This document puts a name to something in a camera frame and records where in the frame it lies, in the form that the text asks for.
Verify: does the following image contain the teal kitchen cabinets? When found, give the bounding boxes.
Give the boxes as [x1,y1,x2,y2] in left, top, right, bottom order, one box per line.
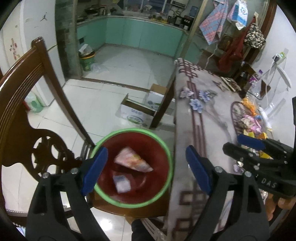
[76,16,189,58]

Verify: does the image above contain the green kitchen trash bucket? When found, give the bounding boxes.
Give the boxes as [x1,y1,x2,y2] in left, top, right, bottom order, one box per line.
[78,44,95,71]

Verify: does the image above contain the right hand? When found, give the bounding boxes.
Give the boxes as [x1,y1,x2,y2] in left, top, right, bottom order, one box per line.
[265,193,295,221]

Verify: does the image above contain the pink foil wrapper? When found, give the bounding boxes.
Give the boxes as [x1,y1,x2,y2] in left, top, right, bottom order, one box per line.
[238,115,262,134]

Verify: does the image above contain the clear bag orange snacks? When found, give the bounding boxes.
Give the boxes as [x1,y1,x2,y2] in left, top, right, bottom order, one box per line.
[241,91,261,116]

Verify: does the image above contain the dark wooden chair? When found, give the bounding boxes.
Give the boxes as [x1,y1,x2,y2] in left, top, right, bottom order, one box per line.
[1,37,95,181]

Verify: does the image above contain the clear plastic water bottle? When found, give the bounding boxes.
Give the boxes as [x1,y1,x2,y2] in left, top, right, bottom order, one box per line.
[239,70,263,98]

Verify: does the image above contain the white desk lamp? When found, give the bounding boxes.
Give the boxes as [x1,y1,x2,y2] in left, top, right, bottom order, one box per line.
[259,49,292,130]

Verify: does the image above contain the white wrapper in bin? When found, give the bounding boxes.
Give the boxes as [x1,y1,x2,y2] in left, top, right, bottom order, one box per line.
[113,175,132,193]

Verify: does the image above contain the brown snack packet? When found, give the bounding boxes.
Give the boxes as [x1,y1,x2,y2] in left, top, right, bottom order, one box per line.
[220,76,241,92]

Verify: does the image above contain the red bin green rim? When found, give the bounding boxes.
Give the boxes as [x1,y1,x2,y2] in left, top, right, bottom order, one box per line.
[90,128,174,209]

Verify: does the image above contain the pink wrapper in bin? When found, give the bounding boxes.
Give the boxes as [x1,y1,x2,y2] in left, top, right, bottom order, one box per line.
[114,147,153,173]

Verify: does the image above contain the red hanging cloth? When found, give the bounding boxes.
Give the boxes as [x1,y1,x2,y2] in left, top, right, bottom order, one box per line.
[218,30,248,73]

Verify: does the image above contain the green detergent bottle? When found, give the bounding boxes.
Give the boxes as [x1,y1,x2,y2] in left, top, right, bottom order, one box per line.
[25,91,43,113]

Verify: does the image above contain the open cardboard box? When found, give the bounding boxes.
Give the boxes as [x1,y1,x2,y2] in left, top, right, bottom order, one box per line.
[117,84,167,128]

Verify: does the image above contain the plaid hanging towel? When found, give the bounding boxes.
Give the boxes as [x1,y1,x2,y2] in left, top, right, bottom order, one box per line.
[199,0,229,45]

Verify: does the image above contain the white blue hanging bag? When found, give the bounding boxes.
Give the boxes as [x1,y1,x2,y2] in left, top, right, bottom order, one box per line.
[227,0,248,31]

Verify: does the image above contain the wall power adapter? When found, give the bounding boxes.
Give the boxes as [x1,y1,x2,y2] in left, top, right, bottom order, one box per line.
[273,52,287,65]

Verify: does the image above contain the white charging cable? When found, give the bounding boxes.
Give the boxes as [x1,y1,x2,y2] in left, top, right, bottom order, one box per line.
[204,41,220,70]

